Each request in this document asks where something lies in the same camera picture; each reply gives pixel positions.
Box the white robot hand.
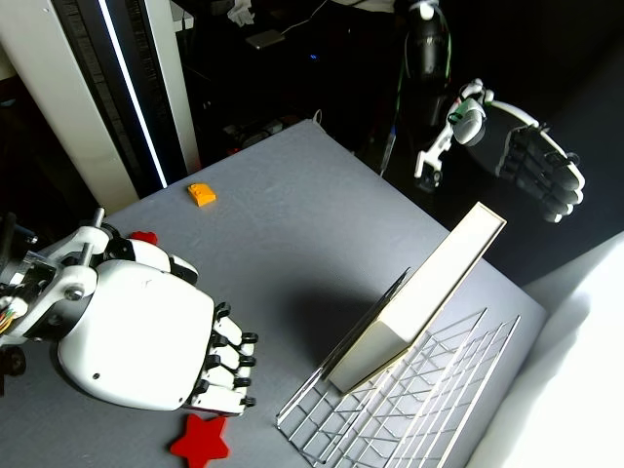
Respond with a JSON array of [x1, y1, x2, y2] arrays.
[[57, 238, 258, 418], [450, 95, 586, 224]]

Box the beige paperback book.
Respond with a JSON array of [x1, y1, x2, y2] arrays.
[[327, 202, 508, 394]]

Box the red star block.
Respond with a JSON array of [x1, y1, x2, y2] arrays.
[[170, 413, 230, 468]]

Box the orange toy block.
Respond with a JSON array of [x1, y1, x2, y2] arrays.
[[187, 181, 217, 209]]

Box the white curtain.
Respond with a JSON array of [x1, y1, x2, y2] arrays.
[[467, 233, 624, 468]]

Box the black power strip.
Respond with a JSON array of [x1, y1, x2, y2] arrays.
[[222, 116, 284, 147]]

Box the white black robot column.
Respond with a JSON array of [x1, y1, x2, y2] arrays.
[[0, 0, 201, 215]]

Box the grey flat device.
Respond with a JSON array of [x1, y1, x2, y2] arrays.
[[245, 29, 287, 50]]

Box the crumpled white paper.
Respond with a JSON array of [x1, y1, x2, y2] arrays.
[[227, 0, 256, 26]]

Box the white adapter cable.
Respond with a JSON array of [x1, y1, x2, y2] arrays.
[[378, 127, 397, 177]]

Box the silver wire book rack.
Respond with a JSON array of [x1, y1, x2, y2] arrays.
[[275, 266, 522, 468]]

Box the thin white cable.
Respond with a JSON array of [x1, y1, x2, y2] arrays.
[[281, 0, 332, 35]]

